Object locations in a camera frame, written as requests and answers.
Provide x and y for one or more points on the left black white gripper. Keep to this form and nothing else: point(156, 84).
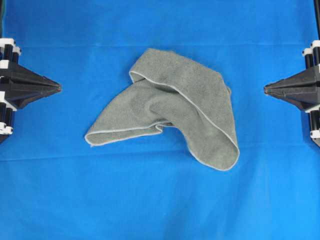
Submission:
point(11, 100)

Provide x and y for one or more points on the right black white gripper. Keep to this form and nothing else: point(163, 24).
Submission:
point(306, 78)

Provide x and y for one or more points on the large grey-green towel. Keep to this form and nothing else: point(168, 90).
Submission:
point(170, 90)

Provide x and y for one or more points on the dark green mat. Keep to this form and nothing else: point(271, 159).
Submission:
point(2, 11)

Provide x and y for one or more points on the black pole top right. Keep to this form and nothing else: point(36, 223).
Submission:
point(317, 15)

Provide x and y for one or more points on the blue table cloth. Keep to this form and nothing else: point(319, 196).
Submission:
point(54, 186)

